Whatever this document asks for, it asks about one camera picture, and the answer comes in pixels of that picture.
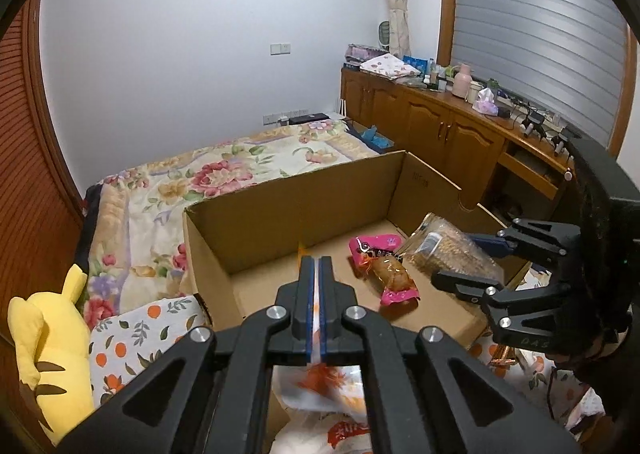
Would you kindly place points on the orange print bed sheet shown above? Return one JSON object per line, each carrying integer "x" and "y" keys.
{"x": 123, "y": 346}

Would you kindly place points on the wooden sideboard cabinet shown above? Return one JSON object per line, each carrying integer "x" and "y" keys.
{"x": 491, "y": 161}

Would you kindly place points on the wooden louvered wardrobe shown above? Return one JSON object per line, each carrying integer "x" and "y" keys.
{"x": 40, "y": 205}

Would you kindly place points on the pink bread snack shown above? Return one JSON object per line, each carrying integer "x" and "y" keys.
{"x": 374, "y": 256}

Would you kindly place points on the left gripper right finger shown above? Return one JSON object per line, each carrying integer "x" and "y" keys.
{"x": 424, "y": 392}

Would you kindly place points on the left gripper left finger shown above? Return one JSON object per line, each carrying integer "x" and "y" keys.
{"x": 209, "y": 392}

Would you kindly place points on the grey window blind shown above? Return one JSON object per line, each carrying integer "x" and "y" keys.
{"x": 567, "y": 56}

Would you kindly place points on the brown cardboard box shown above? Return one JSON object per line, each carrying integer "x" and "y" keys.
{"x": 242, "y": 250}

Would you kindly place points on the orange snack bag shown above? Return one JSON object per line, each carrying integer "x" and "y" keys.
{"x": 325, "y": 404}

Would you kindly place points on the small white fan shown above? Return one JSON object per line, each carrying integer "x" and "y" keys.
{"x": 384, "y": 35}

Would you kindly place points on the floral quilt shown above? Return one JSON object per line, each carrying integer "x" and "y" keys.
{"x": 133, "y": 249}

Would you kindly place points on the white wall switch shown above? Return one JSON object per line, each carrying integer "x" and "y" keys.
{"x": 280, "y": 49}

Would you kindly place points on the clear cracker package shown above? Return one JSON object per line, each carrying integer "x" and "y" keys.
{"x": 437, "y": 245}

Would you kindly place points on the folded floral cloth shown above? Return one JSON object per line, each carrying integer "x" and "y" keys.
{"x": 389, "y": 67}

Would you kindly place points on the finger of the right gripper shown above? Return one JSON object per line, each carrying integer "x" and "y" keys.
{"x": 468, "y": 288}
{"x": 496, "y": 246}

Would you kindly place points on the gold foil wrapper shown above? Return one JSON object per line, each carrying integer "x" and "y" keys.
{"x": 502, "y": 358}

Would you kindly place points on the wall power strip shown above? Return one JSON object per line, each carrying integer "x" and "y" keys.
{"x": 276, "y": 118}

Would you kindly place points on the yellow plush toy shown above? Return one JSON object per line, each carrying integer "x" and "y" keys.
{"x": 51, "y": 341}

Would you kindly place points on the pink thermos bottle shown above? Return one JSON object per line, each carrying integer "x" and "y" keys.
{"x": 462, "y": 82}

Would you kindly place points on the blue cloth by bed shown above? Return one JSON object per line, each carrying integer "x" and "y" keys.
{"x": 376, "y": 140}

